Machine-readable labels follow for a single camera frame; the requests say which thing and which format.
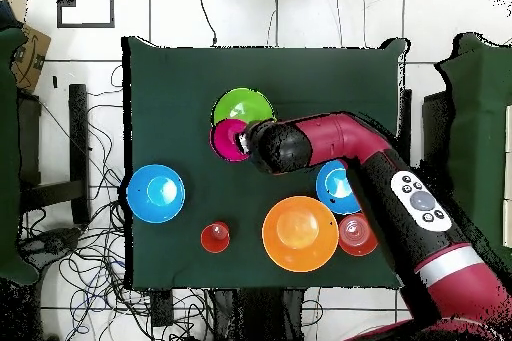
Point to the dark green table cloth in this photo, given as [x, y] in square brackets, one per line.
[180, 77]

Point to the black power strip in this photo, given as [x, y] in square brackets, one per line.
[162, 311]

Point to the orange cup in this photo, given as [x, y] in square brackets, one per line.
[215, 238]

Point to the large green bowl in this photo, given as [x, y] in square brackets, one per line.
[240, 105]

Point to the cardboard box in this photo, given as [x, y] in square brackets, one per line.
[32, 57]

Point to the orange bowl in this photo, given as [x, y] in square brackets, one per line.
[356, 237]

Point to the black chair base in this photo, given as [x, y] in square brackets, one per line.
[48, 243]

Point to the black floor stand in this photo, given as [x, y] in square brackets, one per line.
[78, 137]
[436, 137]

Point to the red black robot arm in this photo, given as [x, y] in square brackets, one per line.
[344, 133]

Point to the green cloth covered table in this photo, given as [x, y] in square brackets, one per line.
[480, 117]
[8, 157]

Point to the small pink bowl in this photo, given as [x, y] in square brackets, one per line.
[224, 141]

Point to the large yellow bowl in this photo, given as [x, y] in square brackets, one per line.
[296, 245]

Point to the large blue bowl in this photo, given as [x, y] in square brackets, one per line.
[140, 193]
[332, 189]

